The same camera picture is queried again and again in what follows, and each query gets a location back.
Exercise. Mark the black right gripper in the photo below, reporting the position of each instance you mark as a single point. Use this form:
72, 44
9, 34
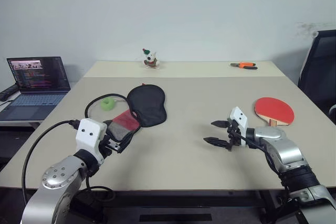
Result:
233, 134

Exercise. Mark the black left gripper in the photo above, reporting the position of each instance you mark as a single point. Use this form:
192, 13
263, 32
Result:
111, 144

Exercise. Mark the black paddle cover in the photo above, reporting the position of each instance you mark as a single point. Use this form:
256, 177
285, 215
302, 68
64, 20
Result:
149, 103

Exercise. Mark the red table tennis paddle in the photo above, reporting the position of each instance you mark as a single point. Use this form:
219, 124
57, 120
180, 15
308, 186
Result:
273, 108

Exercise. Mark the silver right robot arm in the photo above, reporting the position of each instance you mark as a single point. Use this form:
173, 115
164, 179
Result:
286, 153

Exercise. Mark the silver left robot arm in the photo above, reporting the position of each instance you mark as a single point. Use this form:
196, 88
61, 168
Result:
57, 176

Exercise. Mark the white plush dog toy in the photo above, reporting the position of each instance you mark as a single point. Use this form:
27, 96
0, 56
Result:
150, 58

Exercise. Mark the open dark laptop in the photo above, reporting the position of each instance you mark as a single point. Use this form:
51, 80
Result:
36, 72

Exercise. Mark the black remote-like device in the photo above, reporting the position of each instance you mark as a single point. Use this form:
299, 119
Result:
8, 93

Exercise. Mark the black office chair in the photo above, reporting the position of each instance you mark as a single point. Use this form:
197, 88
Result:
320, 64

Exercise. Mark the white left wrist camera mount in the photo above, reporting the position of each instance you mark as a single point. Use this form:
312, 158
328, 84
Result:
90, 134

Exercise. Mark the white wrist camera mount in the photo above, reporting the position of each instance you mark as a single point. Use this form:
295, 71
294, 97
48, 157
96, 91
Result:
240, 116
90, 134

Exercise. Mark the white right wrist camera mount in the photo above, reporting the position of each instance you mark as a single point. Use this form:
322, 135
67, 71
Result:
240, 116

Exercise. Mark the black table frame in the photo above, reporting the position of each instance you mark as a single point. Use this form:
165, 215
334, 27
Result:
183, 199

